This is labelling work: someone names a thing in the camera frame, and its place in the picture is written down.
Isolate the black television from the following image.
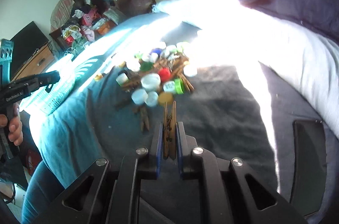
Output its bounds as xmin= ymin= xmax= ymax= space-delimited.
xmin=10 ymin=22 xmax=48 ymax=79

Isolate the orange yellow bottle cap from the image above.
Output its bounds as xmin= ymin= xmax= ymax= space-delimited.
xmin=158 ymin=91 xmax=174 ymax=106

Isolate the translucent white cap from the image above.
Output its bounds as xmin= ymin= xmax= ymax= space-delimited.
xmin=145 ymin=91 xmax=158 ymax=107

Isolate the green rimmed white cap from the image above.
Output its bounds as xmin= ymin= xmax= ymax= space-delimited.
xmin=115 ymin=73 xmax=129 ymax=86

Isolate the wooden tv cabinet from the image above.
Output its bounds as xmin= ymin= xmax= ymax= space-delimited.
xmin=11 ymin=43 xmax=56 ymax=81

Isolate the black phone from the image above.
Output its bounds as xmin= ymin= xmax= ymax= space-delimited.
xmin=290 ymin=120 xmax=327 ymax=217

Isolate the light green bottle cap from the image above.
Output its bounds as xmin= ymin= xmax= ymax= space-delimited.
xmin=174 ymin=78 xmax=185 ymax=94

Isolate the white bottle cap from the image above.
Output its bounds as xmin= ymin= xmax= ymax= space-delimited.
xmin=131 ymin=89 xmax=148 ymax=105

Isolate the blue bottle cap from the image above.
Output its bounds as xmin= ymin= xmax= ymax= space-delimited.
xmin=151 ymin=48 xmax=162 ymax=55

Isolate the dark navy blanket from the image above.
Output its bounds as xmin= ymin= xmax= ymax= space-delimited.
xmin=239 ymin=0 xmax=338 ymax=43

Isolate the white cap green print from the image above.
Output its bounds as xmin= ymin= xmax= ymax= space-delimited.
xmin=163 ymin=81 xmax=176 ymax=94

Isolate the person's left hand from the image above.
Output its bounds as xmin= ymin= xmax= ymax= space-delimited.
xmin=0 ymin=103 xmax=23 ymax=147

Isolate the white printed cap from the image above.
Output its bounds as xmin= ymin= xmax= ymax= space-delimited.
xmin=183 ymin=64 xmax=198 ymax=77

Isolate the large white lid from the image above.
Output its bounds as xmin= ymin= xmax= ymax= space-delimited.
xmin=141 ymin=73 xmax=161 ymax=92

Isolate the red bottle cap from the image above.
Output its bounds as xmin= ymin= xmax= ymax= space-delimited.
xmin=158 ymin=68 xmax=171 ymax=83

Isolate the wooden clothespin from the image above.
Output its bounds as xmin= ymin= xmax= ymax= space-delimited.
xmin=163 ymin=101 xmax=176 ymax=160
xmin=133 ymin=105 xmax=150 ymax=132

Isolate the dark green bottle cap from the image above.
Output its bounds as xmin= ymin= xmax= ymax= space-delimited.
xmin=140 ymin=61 xmax=154 ymax=72

